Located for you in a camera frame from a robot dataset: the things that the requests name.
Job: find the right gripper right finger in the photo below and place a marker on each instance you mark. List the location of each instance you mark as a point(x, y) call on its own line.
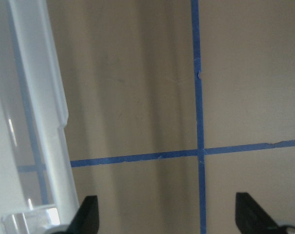
point(251, 218)

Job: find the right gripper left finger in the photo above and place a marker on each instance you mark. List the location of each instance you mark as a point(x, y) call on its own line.
point(85, 221)

